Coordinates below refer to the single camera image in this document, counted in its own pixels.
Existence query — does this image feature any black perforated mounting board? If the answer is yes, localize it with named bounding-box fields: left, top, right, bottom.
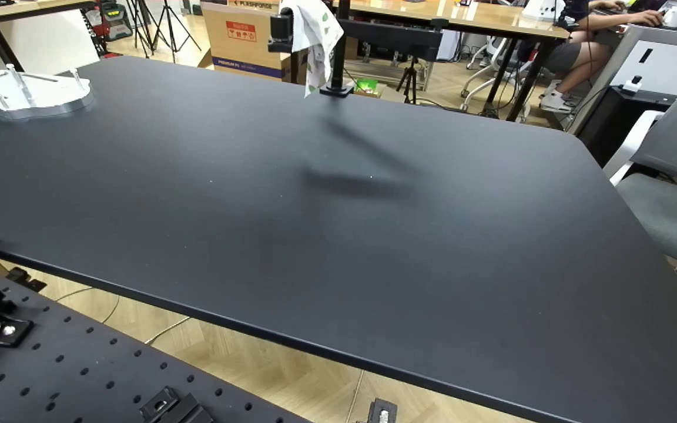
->
left=0, top=260, right=311, bottom=423

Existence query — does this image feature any black bracket on board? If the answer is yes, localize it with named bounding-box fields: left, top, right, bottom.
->
left=139, top=382, right=222, bottom=423

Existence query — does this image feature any silver clamp piece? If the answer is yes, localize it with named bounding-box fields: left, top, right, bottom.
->
left=365, top=397, right=399, bottom=423

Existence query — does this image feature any white cloth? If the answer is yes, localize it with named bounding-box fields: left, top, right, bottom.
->
left=278, top=0, right=349, bottom=98

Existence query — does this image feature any seated person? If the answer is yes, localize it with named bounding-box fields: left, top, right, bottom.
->
left=537, top=0, right=667, bottom=117

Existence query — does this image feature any small black tripod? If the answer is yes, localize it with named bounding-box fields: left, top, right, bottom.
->
left=395, top=57, right=429, bottom=105

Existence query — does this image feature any cardboard box with red label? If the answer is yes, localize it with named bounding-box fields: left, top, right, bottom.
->
left=200, top=0, right=289, bottom=80

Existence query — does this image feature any black rectangular box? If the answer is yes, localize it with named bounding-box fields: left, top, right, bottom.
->
left=343, top=16, right=444, bottom=63

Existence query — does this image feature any black mounted camera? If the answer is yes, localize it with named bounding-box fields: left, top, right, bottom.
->
left=267, top=8, right=300, bottom=57

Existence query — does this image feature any small black table clamp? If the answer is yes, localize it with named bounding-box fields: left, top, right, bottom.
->
left=5, top=266, right=49, bottom=293

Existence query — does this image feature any grey panel with slots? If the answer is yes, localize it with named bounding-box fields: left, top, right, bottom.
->
left=570, top=21, right=677, bottom=160

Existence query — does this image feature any tall black tripod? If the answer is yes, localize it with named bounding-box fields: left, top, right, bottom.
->
left=120, top=0, right=204, bottom=63

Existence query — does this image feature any black pole with clamp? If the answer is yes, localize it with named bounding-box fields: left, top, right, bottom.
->
left=318, top=0, right=357, bottom=101

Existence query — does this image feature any white panel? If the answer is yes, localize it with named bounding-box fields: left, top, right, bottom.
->
left=0, top=7, right=103, bottom=77

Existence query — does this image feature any green object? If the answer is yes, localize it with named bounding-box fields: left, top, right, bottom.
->
left=352, top=74, right=387, bottom=98

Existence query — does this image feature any wooden desk with black legs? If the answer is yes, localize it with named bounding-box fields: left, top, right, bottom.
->
left=330, top=0, right=575, bottom=125

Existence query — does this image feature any wooden desk with slanted leg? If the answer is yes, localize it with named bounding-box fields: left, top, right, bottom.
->
left=0, top=0, right=100, bottom=74

